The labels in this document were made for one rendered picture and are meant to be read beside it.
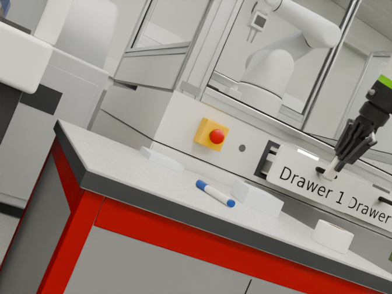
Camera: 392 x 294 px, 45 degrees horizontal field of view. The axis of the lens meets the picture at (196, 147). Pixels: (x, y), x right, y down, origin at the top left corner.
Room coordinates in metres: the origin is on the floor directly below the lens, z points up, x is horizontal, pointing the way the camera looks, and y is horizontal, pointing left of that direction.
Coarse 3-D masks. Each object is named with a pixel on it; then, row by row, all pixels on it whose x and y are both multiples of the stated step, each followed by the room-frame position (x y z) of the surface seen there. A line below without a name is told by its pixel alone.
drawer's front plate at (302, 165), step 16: (288, 160) 1.33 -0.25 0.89; (304, 160) 1.34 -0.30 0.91; (272, 176) 1.32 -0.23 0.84; (288, 176) 1.33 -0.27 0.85; (304, 176) 1.35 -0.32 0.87; (320, 176) 1.37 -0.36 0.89; (304, 192) 1.36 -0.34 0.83; (320, 192) 1.38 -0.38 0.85; (336, 192) 1.40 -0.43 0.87; (352, 192) 1.42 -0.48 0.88; (336, 208) 1.41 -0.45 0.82
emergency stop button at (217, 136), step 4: (212, 132) 1.25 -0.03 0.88; (216, 132) 1.25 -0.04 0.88; (220, 132) 1.26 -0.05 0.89; (212, 136) 1.25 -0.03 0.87; (216, 136) 1.25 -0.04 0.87; (220, 136) 1.26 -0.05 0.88; (224, 136) 1.27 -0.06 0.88; (212, 140) 1.25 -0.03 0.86; (216, 140) 1.26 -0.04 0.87; (220, 140) 1.26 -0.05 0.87
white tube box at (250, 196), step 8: (240, 184) 1.08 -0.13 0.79; (248, 184) 1.13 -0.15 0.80; (232, 192) 1.11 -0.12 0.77; (240, 192) 1.05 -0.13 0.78; (248, 192) 1.01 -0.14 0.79; (256, 192) 1.01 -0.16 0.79; (264, 192) 1.13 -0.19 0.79; (240, 200) 1.03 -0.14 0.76; (248, 200) 1.01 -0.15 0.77; (256, 200) 1.01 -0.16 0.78; (264, 200) 1.02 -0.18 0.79; (272, 200) 1.02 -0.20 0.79; (280, 200) 1.04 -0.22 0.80; (256, 208) 1.01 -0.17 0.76; (264, 208) 1.02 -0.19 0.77; (272, 208) 1.02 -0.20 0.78; (280, 208) 1.02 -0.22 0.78
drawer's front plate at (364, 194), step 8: (360, 184) 1.51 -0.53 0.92; (360, 192) 1.52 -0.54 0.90; (368, 192) 1.53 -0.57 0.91; (376, 192) 1.54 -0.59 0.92; (352, 200) 1.51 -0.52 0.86; (360, 200) 1.52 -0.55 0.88; (368, 200) 1.53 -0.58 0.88; (376, 200) 1.54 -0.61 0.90; (352, 208) 1.52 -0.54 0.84; (360, 208) 1.53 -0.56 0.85; (376, 208) 1.55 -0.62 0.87; (384, 208) 1.56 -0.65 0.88; (360, 216) 1.53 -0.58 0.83; (368, 216) 1.54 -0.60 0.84; (376, 216) 1.55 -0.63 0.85; (376, 224) 1.56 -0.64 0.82; (384, 224) 1.57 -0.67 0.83
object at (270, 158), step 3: (270, 153) 1.40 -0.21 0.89; (267, 156) 1.40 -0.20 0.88; (270, 156) 1.39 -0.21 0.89; (273, 156) 1.37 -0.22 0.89; (267, 159) 1.40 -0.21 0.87; (270, 159) 1.38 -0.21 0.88; (273, 159) 1.37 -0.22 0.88; (264, 162) 1.40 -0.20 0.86; (267, 162) 1.39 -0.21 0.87; (270, 162) 1.37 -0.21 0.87; (264, 165) 1.39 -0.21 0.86; (267, 165) 1.38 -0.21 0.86; (270, 165) 1.37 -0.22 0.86; (264, 168) 1.39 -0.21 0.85; (267, 168) 1.37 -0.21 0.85; (261, 171) 1.40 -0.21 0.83; (264, 171) 1.38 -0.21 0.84; (267, 171) 1.37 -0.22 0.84; (267, 174) 1.37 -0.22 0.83
